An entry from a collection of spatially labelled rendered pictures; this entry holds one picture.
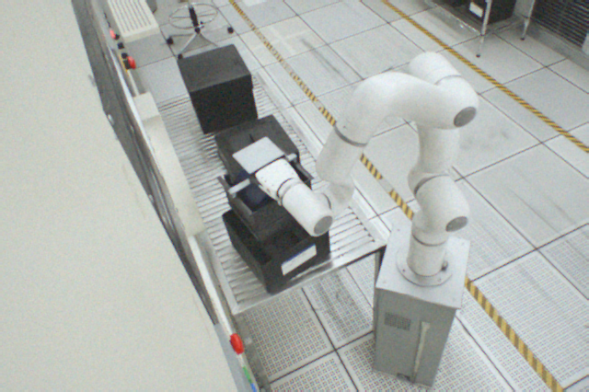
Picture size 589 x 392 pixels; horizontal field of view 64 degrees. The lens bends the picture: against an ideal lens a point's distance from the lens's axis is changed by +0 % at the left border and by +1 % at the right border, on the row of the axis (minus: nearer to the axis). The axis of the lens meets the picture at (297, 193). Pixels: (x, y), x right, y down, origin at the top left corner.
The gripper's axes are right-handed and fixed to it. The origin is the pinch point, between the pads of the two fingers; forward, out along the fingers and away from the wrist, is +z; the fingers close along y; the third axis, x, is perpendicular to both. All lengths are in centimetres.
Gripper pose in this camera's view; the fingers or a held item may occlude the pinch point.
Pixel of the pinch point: (259, 160)
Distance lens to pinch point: 141.8
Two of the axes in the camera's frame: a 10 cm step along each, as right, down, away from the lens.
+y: 8.1, -4.9, 3.1
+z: -5.7, -5.8, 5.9
